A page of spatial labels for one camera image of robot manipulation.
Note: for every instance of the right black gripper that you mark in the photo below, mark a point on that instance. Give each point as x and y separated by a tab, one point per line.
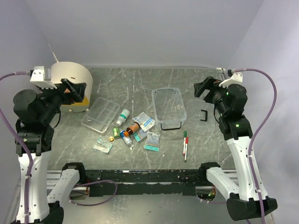
209	83

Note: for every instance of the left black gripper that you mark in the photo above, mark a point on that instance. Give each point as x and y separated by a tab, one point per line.
76	92

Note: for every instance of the clear plastic medicine box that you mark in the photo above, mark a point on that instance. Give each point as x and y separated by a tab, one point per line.
169	108

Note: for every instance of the white bottle green label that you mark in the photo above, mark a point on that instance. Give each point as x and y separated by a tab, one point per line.
122	117

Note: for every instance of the brown bottle orange cap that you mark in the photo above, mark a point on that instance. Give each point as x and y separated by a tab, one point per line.
131	129

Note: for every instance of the white blue gauze packet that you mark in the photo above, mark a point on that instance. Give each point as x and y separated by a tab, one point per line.
145	121

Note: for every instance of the teal header swab packet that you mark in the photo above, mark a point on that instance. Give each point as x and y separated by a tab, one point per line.
152	142
140	135

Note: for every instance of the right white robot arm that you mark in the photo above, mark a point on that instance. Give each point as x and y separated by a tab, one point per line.
248	199

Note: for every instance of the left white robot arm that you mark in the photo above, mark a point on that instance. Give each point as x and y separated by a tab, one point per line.
33	140

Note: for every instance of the beige cylindrical drum device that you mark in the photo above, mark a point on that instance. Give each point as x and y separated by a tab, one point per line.
76	73

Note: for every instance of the clear compartment tray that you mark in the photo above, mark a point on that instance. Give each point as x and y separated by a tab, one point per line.
100	115

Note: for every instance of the green cap marker pen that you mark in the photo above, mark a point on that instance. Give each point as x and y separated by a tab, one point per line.
185	135

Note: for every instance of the red cap marker pen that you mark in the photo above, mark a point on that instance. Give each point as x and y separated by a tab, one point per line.
185	145

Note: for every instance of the green small sachet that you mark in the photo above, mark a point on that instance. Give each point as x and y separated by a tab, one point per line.
116	132

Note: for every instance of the white teal bandage wrappers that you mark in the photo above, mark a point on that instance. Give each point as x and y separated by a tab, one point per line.
102	146

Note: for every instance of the clear box lid black handle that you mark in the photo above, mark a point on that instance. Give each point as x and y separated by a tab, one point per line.
197	111

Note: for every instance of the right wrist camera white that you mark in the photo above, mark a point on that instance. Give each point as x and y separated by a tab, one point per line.
233	78

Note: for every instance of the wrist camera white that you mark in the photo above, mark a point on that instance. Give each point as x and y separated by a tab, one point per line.
233	78
41	77

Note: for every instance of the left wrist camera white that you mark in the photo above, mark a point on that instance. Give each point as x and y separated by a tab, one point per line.
41	77

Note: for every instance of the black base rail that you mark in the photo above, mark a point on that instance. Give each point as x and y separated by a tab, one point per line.
152	182

